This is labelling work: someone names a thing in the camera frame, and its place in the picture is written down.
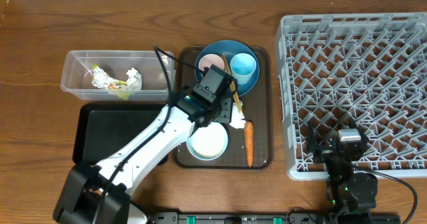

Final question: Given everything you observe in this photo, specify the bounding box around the black plastic tray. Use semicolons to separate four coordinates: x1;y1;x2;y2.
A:
72;103;164;165

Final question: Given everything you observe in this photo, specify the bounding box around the foil snack wrapper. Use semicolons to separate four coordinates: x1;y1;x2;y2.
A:
91;65;129;101

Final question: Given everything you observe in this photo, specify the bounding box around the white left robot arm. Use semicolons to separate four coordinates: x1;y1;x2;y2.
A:
53;95;232;223

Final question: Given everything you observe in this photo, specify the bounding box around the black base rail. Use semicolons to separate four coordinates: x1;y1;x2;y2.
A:
146;211;401;224

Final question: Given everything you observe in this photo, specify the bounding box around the dark blue plate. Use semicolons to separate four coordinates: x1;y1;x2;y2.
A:
195;40;260;97

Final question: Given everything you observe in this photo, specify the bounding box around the white paper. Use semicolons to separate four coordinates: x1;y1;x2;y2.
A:
229;103;246;129
126;67;143;91

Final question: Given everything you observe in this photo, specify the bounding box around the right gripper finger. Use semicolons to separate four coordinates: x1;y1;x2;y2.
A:
306;121;317;151
349;117;360;131

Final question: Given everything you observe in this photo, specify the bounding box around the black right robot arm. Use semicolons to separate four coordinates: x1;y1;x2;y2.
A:
306;120;378;223

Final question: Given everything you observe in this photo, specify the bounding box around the dark brown serving tray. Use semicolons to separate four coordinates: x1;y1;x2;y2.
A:
172;46;274;169

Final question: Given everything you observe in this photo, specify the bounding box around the light blue rice bowl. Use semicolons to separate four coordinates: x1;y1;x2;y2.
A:
186;123;229;161

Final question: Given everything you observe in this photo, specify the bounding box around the clear plastic bin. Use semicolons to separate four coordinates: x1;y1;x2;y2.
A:
61;50;175;102

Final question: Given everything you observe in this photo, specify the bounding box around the wooden chopstick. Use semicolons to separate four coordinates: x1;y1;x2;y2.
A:
221;53;243;114
222;53;244;115

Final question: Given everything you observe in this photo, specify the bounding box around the pink cup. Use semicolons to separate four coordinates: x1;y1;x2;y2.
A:
198;54;225;71

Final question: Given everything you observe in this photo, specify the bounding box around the light blue cup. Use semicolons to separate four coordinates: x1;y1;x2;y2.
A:
230;53;257;85

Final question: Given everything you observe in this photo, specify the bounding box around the orange carrot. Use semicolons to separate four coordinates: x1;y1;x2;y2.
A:
244;121;254;167

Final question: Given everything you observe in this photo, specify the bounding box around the grey dishwasher rack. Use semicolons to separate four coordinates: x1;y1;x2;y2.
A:
274;13;426;181

